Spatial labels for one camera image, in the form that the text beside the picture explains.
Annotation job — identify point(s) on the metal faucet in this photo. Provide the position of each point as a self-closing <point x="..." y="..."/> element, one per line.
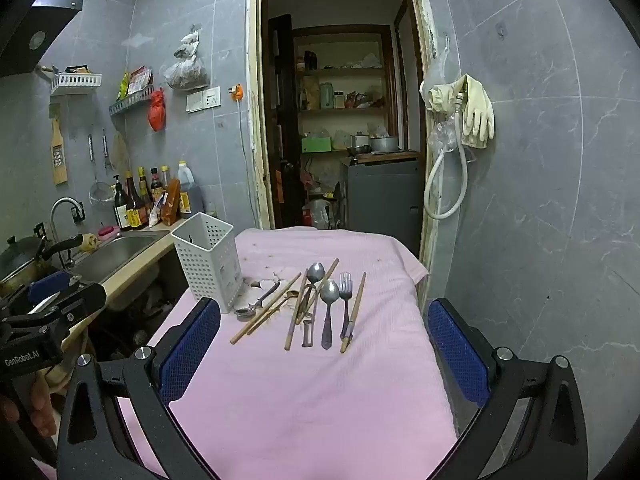
<point x="62" y="202"/>

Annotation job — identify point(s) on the wooden chopstick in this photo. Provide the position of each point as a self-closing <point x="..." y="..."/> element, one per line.
<point x="356" y="305"/>
<point x="240" y="336"/>
<point x="290" y="332"/>
<point x="327" y="275"/>
<point x="260" y="324"/>

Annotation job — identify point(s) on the steel sink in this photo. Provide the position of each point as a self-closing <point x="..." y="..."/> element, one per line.
<point x="112" y="255"/>

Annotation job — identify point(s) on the white perforated utensil holder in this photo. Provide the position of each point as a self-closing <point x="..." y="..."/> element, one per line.
<point x="205" y="270"/>

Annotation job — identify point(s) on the green jar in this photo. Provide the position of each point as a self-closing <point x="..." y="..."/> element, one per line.
<point x="326" y="96"/>

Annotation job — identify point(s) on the medium metal spoon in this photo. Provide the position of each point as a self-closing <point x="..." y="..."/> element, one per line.
<point x="315" y="272"/>

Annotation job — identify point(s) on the hanging metal utensil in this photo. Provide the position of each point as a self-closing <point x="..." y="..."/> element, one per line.
<point x="106" y="152"/>

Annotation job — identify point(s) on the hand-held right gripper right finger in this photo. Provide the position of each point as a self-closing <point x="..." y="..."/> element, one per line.
<point x="457" y="347"/>

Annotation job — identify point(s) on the wooden shelf unit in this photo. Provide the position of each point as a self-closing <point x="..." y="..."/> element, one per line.
<point x="340" y="112"/>

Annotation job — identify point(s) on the white wall rack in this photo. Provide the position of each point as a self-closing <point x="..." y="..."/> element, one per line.
<point x="75" y="82"/>

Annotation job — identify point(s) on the beige rubber gloves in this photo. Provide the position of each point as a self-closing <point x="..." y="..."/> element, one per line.
<point x="475" y="110"/>

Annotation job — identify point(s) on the clear bag with dark contents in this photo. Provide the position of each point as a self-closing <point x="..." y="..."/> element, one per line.
<point x="186" y="74"/>

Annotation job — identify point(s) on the pink soap dish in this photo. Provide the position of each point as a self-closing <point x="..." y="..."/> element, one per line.
<point x="108" y="232"/>

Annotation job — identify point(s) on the brown seasoning packet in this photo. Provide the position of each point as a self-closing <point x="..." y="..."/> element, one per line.
<point x="171" y="202"/>

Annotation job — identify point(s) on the cooking oil jug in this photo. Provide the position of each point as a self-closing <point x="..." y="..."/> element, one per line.
<point x="189" y="192"/>

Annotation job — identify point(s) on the grey cabinet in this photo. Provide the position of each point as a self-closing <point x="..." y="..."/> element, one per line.
<point x="382" y="200"/>

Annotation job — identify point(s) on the soy sauce bottle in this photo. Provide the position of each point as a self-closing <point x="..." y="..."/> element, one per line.
<point x="135" y="205"/>

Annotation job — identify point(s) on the small clear plastic bag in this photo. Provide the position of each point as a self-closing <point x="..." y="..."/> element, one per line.
<point x="187" y="45"/>

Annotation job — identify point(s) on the dark wooden door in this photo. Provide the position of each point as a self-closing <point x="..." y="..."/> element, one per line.
<point x="282" y="110"/>

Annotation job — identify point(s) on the metal strainer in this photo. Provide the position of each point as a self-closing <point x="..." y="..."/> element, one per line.
<point x="101" y="194"/>

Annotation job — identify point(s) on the orange plug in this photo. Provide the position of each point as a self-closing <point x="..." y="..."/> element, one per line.
<point x="237" y="92"/>

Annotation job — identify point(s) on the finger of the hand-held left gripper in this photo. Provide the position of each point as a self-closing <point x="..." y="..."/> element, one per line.
<point x="85" y="300"/>
<point x="47" y="284"/>

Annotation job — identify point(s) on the large metal spoon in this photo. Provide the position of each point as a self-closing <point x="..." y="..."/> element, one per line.
<point x="330" y="292"/>

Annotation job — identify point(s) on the metal peeler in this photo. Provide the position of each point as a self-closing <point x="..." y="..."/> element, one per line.
<point x="311" y="321"/>

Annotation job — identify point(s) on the metal wall shelf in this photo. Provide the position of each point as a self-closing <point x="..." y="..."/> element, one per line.
<point x="130" y="102"/>

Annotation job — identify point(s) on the red plastic bag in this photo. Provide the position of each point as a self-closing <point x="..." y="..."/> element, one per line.
<point x="157" y="112"/>

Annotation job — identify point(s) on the metal pot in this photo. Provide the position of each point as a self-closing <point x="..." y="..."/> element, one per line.
<point x="384" y="144"/>

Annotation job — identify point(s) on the pink cloth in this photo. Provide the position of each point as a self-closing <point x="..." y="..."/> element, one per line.
<point x="310" y="400"/>

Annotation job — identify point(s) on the white jug with red cap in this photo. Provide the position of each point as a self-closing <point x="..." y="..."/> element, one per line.
<point x="317" y="214"/>

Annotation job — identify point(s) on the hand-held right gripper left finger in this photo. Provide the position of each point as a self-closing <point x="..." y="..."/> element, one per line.
<point x="192" y="345"/>

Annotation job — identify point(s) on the wooden grater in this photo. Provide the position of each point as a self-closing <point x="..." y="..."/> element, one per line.
<point x="59" y="155"/>

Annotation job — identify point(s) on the green box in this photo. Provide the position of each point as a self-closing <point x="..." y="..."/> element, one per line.
<point x="316" y="144"/>

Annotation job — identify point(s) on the metal fork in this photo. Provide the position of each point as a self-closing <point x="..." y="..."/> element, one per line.
<point x="345" y="305"/>

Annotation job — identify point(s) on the small metal spoon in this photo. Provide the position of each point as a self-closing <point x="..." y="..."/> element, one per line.
<point x="260" y="300"/>

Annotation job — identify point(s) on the door frame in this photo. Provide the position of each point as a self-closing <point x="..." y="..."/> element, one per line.
<point x="256" y="110"/>

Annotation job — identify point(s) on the person's left hand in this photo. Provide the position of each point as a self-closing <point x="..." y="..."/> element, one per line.
<point x="37" y="405"/>

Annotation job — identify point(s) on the black range hood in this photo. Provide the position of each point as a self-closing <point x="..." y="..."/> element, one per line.
<point x="30" y="25"/>

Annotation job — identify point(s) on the dark pump bottle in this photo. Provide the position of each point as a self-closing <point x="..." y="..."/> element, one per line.
<point x="121" y="210"/>

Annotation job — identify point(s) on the white wall switch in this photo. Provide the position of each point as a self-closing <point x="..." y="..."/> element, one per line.
<point x="203" y="99"/>

